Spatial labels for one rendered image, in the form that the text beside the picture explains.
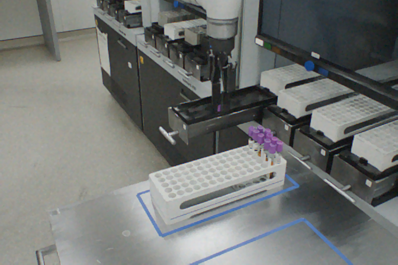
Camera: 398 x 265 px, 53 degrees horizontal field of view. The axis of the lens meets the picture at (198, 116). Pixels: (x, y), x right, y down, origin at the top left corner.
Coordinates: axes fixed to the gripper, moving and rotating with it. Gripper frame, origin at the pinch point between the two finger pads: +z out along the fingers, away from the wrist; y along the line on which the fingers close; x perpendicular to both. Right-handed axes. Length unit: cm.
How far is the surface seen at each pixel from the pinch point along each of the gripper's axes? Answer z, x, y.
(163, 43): 5, -13, 71
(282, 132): 8.2, -12.8, -15.5
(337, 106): -0.7, -26.2, -23.4
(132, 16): 4, -17, 122
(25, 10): 47, 16, 353
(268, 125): 9.0, -12.7, -8.9
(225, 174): -3.0, 22.0, -37.1
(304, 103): -1.2, -18.5, -17.3
